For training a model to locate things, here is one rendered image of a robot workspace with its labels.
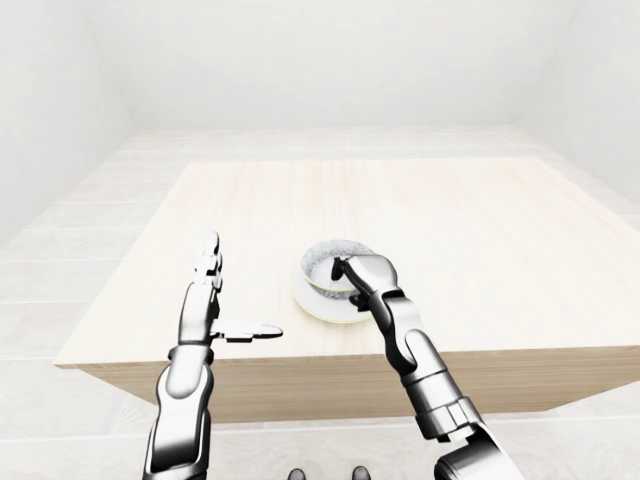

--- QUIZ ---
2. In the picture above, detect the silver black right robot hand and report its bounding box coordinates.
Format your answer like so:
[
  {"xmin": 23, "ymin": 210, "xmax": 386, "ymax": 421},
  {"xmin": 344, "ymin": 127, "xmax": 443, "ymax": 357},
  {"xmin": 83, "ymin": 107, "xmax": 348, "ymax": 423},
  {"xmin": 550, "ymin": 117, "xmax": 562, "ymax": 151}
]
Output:
[{"xmin": 330, "ymin": 253, "xmax": 418, "ymax": 365}]

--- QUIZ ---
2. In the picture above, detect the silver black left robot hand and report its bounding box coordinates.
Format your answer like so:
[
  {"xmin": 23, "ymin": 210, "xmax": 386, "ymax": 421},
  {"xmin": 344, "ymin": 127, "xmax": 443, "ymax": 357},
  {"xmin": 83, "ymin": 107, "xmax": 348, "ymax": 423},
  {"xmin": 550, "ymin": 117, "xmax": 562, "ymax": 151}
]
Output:
[{"xmin": 171, "ymin": 230, "xmax": 285, "ymax": 350}]

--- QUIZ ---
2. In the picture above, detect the grey speckled patterned bowl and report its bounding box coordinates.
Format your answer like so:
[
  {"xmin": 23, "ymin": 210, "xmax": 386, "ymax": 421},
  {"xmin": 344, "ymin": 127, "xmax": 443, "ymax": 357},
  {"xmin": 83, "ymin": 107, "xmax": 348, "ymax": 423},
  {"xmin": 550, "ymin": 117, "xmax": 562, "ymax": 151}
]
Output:
[{"xmin": 299, "ymin": 239, "xmax": 384, "ymax": 304}]

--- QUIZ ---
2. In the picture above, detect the white round plate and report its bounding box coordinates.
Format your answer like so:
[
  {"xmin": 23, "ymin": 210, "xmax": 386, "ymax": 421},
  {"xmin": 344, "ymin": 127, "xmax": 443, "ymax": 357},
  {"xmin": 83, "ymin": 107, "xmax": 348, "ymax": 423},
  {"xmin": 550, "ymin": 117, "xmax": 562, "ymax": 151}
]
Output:
[{"xmin": 291, "ymin": 267, "xmax": 377, "ymax": 324}]

